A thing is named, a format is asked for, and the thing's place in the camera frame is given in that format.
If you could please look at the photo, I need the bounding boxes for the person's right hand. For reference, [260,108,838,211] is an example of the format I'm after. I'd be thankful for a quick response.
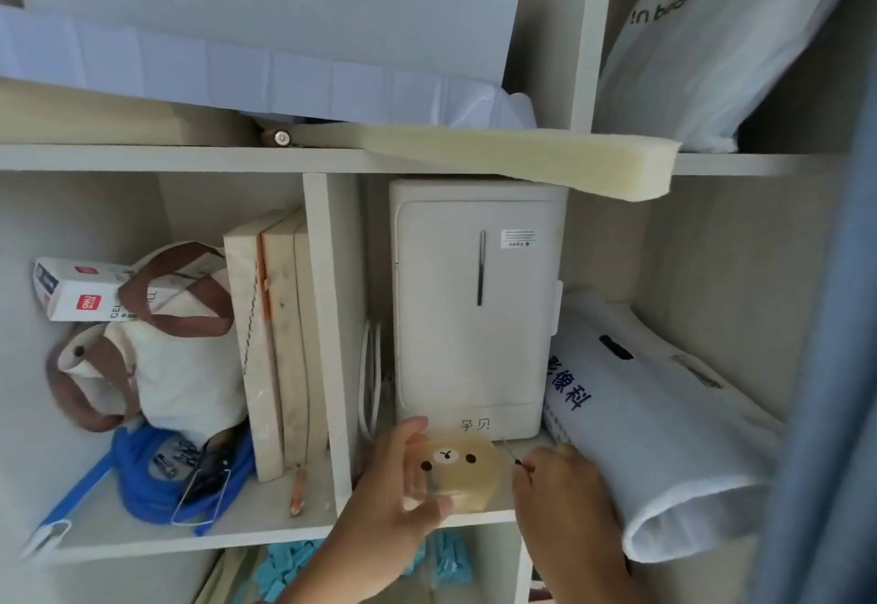
[510,444,635,586]

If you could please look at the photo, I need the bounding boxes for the person's left hand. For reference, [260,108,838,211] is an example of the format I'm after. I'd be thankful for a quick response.
[291,416,455,591]

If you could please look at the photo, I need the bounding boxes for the black screwdriver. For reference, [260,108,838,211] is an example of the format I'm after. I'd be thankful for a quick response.
[502,439,534,482]

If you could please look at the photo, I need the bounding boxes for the orange bear storage box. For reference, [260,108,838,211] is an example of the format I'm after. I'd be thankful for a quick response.
[402,433,505,513]

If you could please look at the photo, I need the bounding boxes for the person's right forearm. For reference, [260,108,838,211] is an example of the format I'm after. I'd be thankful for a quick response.
[541,579,652,604]

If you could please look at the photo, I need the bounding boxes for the person's left forearm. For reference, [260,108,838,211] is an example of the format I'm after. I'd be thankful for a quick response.
[273,576,385,604]

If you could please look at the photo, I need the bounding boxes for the dark eyeglasses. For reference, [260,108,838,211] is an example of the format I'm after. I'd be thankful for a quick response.
[171,429,238,528]

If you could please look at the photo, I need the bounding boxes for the wooden board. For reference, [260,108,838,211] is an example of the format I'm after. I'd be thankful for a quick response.
[259,209,330,468]
[224,209,296,483]

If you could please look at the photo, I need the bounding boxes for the white box appliance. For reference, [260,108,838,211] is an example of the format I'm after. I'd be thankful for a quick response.
[388,178,570,442]

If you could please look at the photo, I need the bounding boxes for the white shelf unit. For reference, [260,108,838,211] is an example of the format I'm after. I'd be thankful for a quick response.
[0,0,851,604]

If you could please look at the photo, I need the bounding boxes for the blue curtain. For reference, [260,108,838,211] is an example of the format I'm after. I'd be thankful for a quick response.
[750,61,877,604]

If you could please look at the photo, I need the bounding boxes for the cream foam block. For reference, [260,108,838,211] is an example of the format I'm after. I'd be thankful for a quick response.
[294,122,682,203]

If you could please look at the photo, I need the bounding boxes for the white box red label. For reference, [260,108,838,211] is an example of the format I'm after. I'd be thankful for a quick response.
[32,257,163,323]

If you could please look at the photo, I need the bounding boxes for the folded white paper sheet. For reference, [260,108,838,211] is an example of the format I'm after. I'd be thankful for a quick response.
[0,5,537,131]

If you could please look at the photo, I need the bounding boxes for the white printed plastic bag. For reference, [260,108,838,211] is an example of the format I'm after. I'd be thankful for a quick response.
[594,0,877,154]

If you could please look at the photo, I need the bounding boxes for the white foam board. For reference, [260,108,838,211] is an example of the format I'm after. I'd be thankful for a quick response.
[10,0,523,88]

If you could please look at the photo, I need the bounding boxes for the white cable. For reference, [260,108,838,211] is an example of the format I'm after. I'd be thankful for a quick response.
[357,319,384,444]

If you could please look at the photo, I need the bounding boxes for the cream canvas bag brown straps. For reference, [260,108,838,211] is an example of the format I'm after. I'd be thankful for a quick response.
[46,241,249,447]

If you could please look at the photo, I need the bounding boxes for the blue hose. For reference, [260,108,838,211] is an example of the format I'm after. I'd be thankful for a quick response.
[30,421,259,540]

